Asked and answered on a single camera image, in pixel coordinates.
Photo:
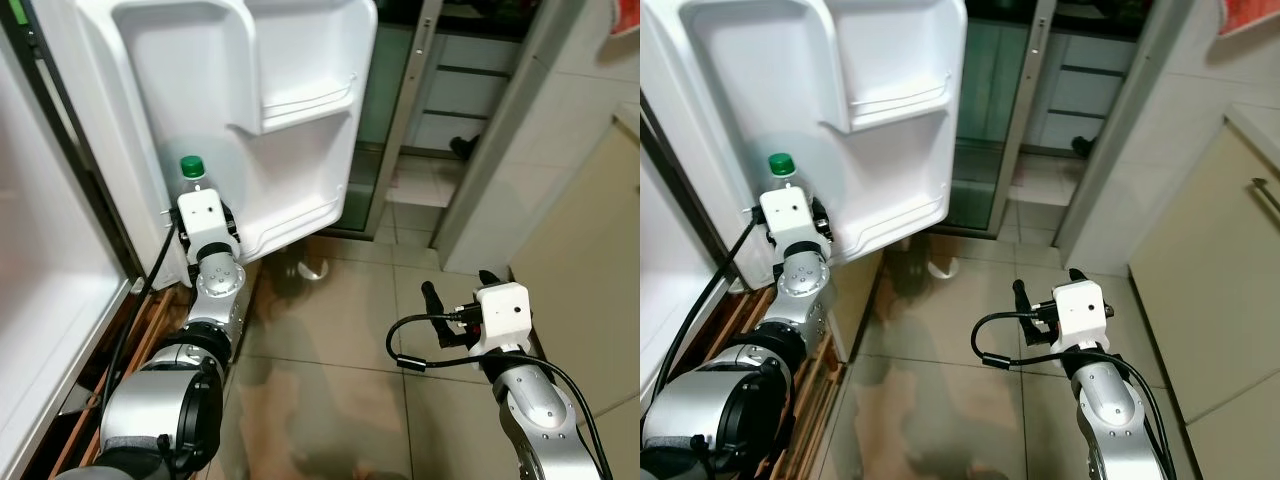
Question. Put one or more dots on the clear bottle green cap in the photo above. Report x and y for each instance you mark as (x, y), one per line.
(193, 172)
(782, 170)

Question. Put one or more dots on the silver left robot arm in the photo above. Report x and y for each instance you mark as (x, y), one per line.
(160, 400)
(730, 410)

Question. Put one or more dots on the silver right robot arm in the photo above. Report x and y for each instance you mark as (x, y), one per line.
(540, 410)
(1110, 410)

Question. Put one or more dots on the fridge door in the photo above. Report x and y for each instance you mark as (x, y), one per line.
(860, 120)
(250, 120)

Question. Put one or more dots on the white fridge body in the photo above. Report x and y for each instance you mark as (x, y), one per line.
(670, 260)
(50, 300)

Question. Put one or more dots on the beige cabinet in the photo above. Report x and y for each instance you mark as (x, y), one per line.
(580, 300)
(1210, 320)

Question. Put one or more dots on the wooden wine rack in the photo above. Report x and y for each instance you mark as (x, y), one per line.
(160, 315)
(815, 390)

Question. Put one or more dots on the black round knob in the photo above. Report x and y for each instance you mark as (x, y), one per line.
(1082, 147)
(462, 146)

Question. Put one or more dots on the green glass sliding door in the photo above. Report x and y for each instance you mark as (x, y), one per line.
(375, 150)
(985, 150)

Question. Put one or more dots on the grey drawer cabinet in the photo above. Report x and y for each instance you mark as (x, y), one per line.
(1095, 90)
(480, 90)

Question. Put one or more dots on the red cloth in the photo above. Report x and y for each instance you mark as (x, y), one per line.
(627, 15)
(1250, 15)

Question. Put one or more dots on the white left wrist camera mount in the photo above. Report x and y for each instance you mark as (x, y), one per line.
(203, 222)
(788, 220)

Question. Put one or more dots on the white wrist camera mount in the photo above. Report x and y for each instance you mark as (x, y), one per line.
(1082, 312)
(503, 315)
(203, 222)
(788, 220)

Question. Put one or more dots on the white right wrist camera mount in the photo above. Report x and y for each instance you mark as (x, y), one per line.
(1082, 312)
(503, 315)

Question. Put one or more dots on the aluminium door frame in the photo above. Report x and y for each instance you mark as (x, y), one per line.
(500, 160)
(1125, 160)

